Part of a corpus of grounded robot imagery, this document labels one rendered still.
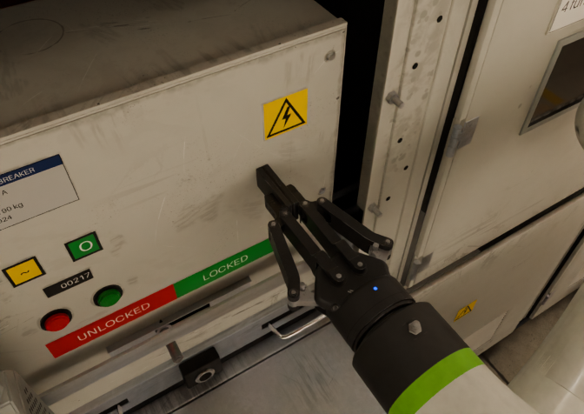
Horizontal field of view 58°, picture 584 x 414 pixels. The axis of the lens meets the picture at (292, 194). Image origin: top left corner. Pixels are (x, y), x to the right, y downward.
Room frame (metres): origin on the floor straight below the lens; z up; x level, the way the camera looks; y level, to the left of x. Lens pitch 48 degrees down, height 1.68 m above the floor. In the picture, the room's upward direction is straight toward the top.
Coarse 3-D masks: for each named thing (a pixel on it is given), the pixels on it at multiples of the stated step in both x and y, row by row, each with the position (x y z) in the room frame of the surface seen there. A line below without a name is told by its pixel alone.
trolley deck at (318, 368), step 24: (312, 336) 0.42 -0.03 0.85; (336, 336) 0.42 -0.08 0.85; (264, 360) 0.38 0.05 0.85; (288, 360) 0.38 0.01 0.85; (312, 360) 0.38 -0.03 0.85; (336, 360) 0.38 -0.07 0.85; (240, 384) 0.34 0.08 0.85; (264, 384) 0.34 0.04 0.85; (288, 384) 0.34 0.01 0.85; (312, 384) 0.34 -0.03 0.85; (336, 384) 0.34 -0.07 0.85; (360, 384) 0.34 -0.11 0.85; (192, 408) 0.30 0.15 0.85; (216, 408) 0.30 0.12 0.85; (240, 408) 0.30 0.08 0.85; (264, 408) 0.30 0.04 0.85; (288, 408) 0.30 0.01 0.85; (312, 408) 0.30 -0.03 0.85; (336, 408) 0.30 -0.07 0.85; (360, 408) 0.30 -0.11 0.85
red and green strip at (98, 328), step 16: (240, 256) 0.42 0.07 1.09; (256, 256) 0.43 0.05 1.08; (208, 272) 0.39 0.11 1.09; (224, 272) 0.40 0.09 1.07; (176, 288) 0.37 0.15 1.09; (192, 288) 0.38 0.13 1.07; (144, 304) 0.34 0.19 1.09; (160, 304) 0.35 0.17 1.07; (96, 320) 0.31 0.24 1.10; (112, 320) 0.32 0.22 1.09; (128, 320) 0.33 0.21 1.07; (64, 336) 0.29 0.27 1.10; (80, 336) 0.30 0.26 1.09; (96, 336) 0.31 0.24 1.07; (64, 352) 0.29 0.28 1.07
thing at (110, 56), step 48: (48, 0) 0.55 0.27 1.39; (96, 0) 0.55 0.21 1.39; (144, 0) 0.55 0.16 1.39; (192, 0) 0.55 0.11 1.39; (240, 0) 0.55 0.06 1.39; (288, 0) 0.55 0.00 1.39; (0, 48) 0.45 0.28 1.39; (48, 48) 0.45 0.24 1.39; (96, 48) 0.45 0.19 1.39; (144, 48) 0.45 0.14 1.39; (192, 48) 0.45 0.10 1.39; (240, 48) 0.45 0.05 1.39; (0, 96) 0.38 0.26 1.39; (48, 96) 0.38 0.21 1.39; (96, 96) 0.38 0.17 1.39; (144, 96) 0.38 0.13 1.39; (0, 144) 0.32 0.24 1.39; (336, 144) 0.49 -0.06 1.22
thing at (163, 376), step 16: (272, 304) 0.44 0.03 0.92; (256, 320) 0.41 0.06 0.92; (272, 320) 0.43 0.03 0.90; (288, 320) 0.44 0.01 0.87; (224, 336) 0.38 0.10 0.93; (240, 336) 0.39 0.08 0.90; (256, 336) 0.41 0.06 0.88; (192, 352) 0.36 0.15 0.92; (224, 352) 0.38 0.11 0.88; (160, 368) 0.33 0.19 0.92; (176, 368) 0.34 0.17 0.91; (128, 384) 0.31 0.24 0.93; (144, 384) 0.31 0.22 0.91; (160, 384) 0.32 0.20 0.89; (96, 400) 0.29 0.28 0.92; (112, 400) 0.29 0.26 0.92; (128, 400) 0.30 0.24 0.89; (144, 400) 0.31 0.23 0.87
